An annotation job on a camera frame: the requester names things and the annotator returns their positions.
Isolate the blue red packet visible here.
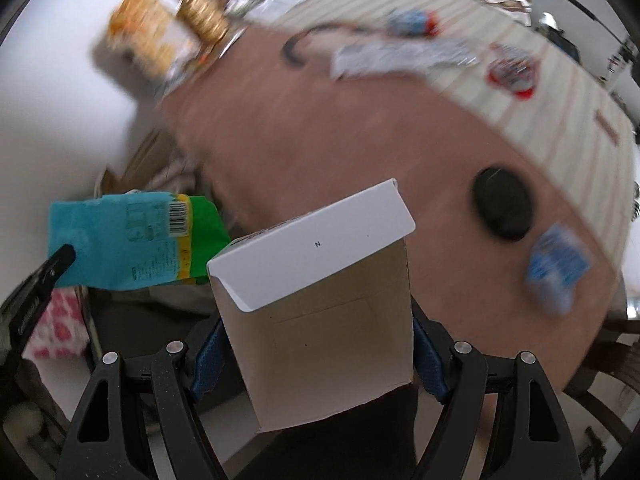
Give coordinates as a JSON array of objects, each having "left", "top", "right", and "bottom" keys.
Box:
[{"left": 387, "top": 7, "right": 443, "bottom": 38}]

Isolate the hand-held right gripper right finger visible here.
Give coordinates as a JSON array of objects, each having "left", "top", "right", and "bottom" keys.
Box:
[{"left": 410, "top": 300, "right": 586, "bottom": 480}]

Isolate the dark wooden chair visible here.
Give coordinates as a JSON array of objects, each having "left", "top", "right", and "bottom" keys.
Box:
[{"left": 565, "top": 317, "right": 640, "bottom": 461}]

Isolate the white silver wrapper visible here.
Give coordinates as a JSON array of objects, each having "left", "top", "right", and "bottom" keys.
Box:
[{"left": 330, "top": 37, "right": 481, "bottom": 81}]

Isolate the red white wrapper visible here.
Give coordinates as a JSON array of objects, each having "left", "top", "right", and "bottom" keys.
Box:
[{"left": 486, "top": 42, "right": 543, "bottom": 102}]

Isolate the blue white packet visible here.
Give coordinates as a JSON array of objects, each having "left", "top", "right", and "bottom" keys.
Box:
[{"left": 524, "top": 224, "right": 593, "bottom": 317}]

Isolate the white cardboard box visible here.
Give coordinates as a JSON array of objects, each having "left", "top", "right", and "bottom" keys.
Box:
[{"left": 206, "top": 178, "right": 417, "bottom": 433}]

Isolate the black round lid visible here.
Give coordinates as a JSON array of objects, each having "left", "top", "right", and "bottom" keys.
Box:
[{"left": 472, "top": 164, "right": 535, "bottom": 242}]

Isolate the pink floral paper bag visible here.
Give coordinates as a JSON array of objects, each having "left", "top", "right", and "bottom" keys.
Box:
[{"left": 27, "top": 287, "right": 91, "bottom": 361}]

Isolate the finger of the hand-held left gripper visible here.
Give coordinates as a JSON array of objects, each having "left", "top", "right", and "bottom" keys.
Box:
[{"left": 0, "top": 244, "right": 77, "bottom": 362}]

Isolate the blue green snack bag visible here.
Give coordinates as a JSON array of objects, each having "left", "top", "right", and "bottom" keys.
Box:
[{"left": 47, "top": 191, "right": 232, "bottom": 291}]

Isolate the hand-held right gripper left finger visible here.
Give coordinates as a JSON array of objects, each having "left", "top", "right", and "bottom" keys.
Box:
[{"left": 55, "top": 317, "right": 242, "bottom": 480}]

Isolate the clear snack bag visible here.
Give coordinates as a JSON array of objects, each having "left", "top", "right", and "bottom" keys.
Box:
[{"left": 107, "top": 0, "right": 196, "bottom": 78}]

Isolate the gold bottle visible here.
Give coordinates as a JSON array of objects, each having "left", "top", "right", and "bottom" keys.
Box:
[{"left": 175, "top": 0, "right": 231, "bottom": 43}]

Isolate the brown cardboard box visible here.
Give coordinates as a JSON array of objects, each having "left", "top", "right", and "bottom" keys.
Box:
[{"left": 100, "top": 130, "right": 196, "bottom": 196}]

